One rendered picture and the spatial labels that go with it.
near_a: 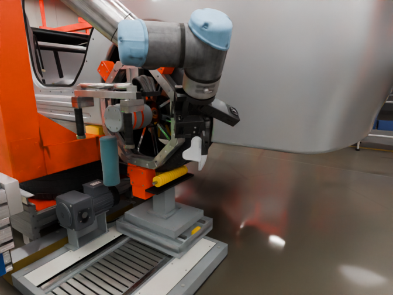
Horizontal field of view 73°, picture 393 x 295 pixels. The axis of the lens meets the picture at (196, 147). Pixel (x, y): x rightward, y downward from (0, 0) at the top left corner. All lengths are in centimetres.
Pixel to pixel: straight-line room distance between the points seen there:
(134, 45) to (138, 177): 107
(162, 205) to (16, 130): 85
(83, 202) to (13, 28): 90
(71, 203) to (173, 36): 123
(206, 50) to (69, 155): 135
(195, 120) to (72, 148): 121
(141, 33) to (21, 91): 115
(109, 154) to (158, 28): 103
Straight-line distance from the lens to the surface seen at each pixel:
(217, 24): 47
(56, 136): 167
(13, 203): 85
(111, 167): 145
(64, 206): 159
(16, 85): 156
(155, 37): 47
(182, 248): 154
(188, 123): 58
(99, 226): 190
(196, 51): 48
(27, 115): 158
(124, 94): 115
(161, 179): 140
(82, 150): 175
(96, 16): 61
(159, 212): 168
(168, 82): 125
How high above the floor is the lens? 103
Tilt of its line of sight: 14 degrees down
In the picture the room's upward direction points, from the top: straight up
